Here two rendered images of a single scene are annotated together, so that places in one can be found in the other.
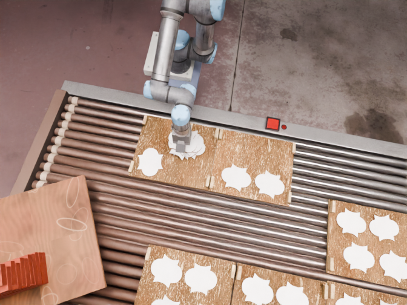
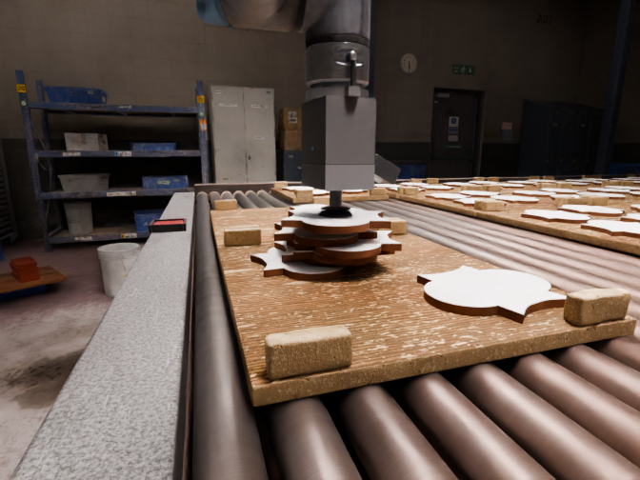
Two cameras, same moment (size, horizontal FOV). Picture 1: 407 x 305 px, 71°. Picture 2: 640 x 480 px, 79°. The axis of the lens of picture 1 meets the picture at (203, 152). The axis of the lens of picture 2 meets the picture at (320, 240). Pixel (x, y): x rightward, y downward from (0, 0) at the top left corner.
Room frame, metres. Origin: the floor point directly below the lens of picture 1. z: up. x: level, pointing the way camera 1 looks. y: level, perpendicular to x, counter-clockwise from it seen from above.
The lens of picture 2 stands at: (0.75, 0.56, 1.08)
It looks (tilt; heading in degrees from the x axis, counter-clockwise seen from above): 13 degrees down; 248
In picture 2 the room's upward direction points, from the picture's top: straight up
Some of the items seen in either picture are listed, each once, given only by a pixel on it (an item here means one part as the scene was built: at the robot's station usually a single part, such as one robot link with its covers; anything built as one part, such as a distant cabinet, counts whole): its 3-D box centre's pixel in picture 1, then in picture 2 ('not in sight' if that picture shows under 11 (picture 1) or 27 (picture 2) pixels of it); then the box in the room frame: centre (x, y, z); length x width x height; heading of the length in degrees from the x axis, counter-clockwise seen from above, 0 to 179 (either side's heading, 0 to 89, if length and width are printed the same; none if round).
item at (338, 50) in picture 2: (180, 126); (338, 70); (0.55, 0.11, 1.18); 0.08 x 0.08 x 0.05
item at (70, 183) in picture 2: not in sight; (86, 182); (1.58, -4.77, 0.74); 0.44 x 0.36 x 0.20; 163
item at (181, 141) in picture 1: (180, 137); (353, 140); (0.52, 0.11, 1.10); 0.12 x 0.09 x 0.16; 179
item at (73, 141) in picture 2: not in sight; (87, 143); (1.52, -4.80, 1.20); 0.36 x 0.28 x 0.22; 165
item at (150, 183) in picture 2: not in sight; (166, 182); (0.70, -4.76, 0.72); 0.50 x 0.38 x 0.16; 170
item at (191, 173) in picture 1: (175, 151); (368, 277); (0.52, 0.15, 0.93); 0.41 x 0.35 x 0.02; 86
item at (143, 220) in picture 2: not in sight; (161, 219); (0.79, -4.76, 0.25); 0.62 x 0.42 x 0.22; 5
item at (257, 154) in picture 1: (252, 166); (292, 223); (0.48, -0.26, 0.93); 0.41 x 0.35 x 0.02; 85
